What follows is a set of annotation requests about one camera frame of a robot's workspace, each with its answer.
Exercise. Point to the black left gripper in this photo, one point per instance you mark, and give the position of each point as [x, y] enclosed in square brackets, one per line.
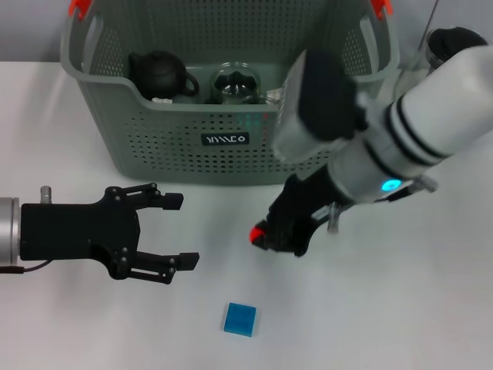
[77, 231]

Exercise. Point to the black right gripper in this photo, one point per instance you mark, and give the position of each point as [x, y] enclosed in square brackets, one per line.
[304, 208]

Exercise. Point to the small red sloped brick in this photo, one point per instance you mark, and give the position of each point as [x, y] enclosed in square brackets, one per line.
[257, 234]

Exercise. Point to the blue four-stud brick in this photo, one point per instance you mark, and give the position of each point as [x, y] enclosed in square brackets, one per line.
[239, 319]

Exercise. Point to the small white brick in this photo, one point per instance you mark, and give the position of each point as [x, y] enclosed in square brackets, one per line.
[161, 100]

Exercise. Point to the long clear white brick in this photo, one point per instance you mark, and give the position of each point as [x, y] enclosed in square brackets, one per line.
[275, 93]

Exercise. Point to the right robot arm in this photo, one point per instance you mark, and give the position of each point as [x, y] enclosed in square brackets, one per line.
[416, 135]

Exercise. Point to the grey-green perforated storage bin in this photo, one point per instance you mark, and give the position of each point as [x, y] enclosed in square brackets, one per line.
[173, 154]

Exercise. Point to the dark clay teapot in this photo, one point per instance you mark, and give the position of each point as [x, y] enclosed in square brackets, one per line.
[158, 75]

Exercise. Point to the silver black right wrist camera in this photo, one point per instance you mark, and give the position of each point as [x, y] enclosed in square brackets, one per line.
[312, 104]

